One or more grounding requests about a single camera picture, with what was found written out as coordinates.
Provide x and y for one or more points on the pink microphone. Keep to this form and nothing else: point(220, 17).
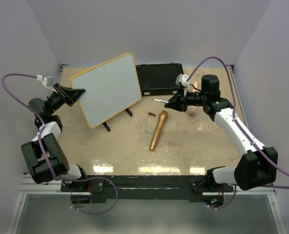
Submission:
point(192, 110)

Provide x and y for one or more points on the black hard case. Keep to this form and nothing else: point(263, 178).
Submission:
point(158, 79)

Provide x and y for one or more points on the yellow framed whiteboard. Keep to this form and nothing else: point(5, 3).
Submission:
point(111, 88)

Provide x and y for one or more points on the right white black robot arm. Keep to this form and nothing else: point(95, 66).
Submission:
point(257, 164)

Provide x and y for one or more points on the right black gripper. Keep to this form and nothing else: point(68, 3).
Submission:
point(177, 103)

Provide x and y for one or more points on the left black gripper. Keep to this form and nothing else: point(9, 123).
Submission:
point(68, 95)

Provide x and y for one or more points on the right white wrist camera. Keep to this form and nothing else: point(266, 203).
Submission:
point(182, 80)

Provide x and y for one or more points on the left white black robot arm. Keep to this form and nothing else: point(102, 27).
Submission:
point(43, 155)

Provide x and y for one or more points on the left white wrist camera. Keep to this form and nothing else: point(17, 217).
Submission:
point(46, 80)

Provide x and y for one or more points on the aluminium frame rails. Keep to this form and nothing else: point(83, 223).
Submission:
point(187, 146)

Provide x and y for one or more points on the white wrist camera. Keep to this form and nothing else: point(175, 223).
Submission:
point(182, 80)
point(46, 80)

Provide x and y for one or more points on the gold microphone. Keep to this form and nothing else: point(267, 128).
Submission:
point(163, 116)

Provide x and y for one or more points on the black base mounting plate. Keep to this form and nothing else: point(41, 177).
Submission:
point(145, 187)

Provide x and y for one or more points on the red white marker pen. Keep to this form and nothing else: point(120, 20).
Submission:
point(162, 101)

